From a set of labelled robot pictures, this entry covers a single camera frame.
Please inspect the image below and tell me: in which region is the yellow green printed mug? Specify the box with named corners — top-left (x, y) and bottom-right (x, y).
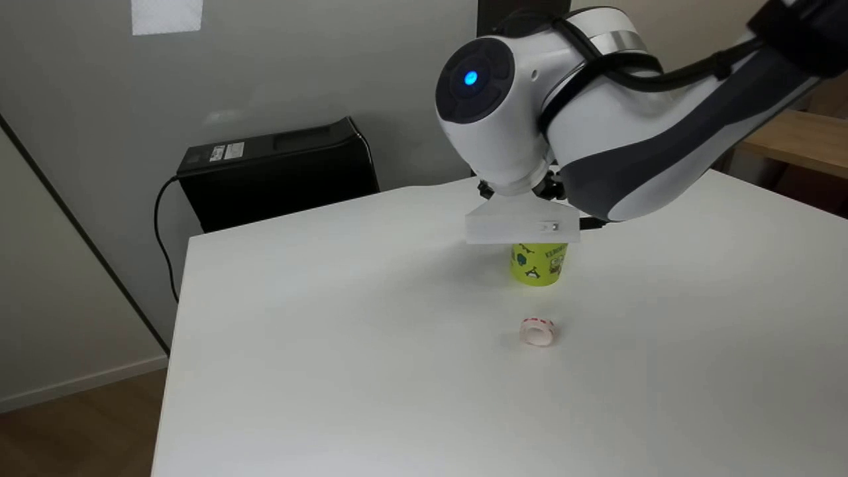
top-left (509, 242), bottom-right (570, 288)

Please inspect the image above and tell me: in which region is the white wrist mounting plate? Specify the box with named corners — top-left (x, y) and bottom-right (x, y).
top-left (464, 194), bottom-right (582, 247)

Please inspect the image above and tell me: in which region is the black computer tower with label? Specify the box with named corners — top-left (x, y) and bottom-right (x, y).
top-left (175, 117), bottom-right (380, 236)

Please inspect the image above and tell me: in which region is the dark shelf cabinet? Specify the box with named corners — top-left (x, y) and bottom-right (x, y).
top-left (473, 0), bottom-right (577, 42)

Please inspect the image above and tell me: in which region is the wooden side table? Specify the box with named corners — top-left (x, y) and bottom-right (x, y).
top-left (739, 103), bottom-right (848, 215)

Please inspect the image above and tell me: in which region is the black power cable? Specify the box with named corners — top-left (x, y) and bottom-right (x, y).
top-left (150, 171), bottom-right (186, 303)

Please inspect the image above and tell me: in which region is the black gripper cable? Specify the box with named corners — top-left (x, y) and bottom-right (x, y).
top-left (538, 14), bottom-right (778, 134)

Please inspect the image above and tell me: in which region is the white paper sheet on wall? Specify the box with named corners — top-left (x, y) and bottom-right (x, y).
top-left (130, 0), bottom-right (206, 40)

